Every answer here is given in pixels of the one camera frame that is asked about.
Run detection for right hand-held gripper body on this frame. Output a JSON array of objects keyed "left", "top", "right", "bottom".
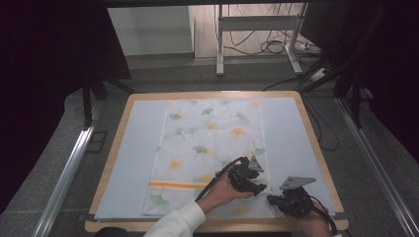
[{"left": 276, "top": 176, "right": 318, "bottom": 218}]

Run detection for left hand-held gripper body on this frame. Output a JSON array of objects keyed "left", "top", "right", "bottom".
[{"left": 227, "top": 155, "right": 267, "bottom": 194}]

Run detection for white leaf-print cloth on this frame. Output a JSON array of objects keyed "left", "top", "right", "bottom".
[{"left": 142, "top": 99, "right": 276, "bottom": 219}]

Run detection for person's left hand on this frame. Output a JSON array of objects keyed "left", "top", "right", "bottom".
[{"left": 197, "top": 171, "right": 255, "bottom": 215}]

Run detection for person's right hand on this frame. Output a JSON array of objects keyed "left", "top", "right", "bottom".
[{"left": 286, "top": 200, "right": 331, "bottom": 237}]

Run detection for wooden table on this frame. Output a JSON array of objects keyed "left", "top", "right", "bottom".
[{"left": 84, "top": 90, "right": 350, "bottom": 233}]

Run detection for light blue table mat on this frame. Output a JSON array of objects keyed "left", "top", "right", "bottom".
[{"left": 94, "top": 96, "right": 337, "bottom": 221}]

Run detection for black metal stand legs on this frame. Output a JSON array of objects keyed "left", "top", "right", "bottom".
[
  {"left": 299, "top": 58, "right": 364, "bottom": 130},
  {"left": 81, "top": 72, "right": 136, "bottom": 130}
]

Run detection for white power strip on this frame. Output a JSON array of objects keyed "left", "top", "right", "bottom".
[{"left": 309, "top": 67, "right": 328, "bottom": 82}]

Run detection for black curtain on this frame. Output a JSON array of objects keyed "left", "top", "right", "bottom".
[
  {"left": 298, "top": 0, "right": 419, "bottom": 164},
  {"left": 0, "top": 0, "right": 133, "bottom": 213}
]

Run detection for white panel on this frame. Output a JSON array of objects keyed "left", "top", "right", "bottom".
[{"left": 107, "top": 5, "right": 195, "bottom": 57}]

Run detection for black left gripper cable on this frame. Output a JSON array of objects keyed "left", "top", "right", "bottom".
[{"left": 195, "top": 156, "right": 247, "bottom": 202}]

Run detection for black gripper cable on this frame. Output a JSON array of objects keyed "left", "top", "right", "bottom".
[
  {"left": 309, "top": 195, "right": 339, "bottom": 237},
  {"left": 195, "top": 156, "right": 247, "bottom": 202}
]

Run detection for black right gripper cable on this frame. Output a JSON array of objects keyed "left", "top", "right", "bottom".
[{"left": 309, "top": 195, "right": 339, "bottom": 237}]

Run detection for long black floor cable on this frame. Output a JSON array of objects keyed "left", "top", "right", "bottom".
[{"left": 262, "top": 76, "right": 340, "bottom": 152}]

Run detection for aluminium floor rail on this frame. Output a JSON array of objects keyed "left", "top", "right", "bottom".
[
  {"left": 335, "top": 97, "right": 419, "bottom": 237},
  {"left": 32, "top": 126, "right": 96, "bottom": 237}
]

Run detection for black tangled floor cables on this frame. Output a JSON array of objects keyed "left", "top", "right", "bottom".
[{"left": 226, "top": 29, "right": 299, "bottom": 56}]

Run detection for white metal stand frame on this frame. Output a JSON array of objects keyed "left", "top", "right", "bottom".
[{"left": 214, "top": 3, "right": 309, "bottom": 77}]

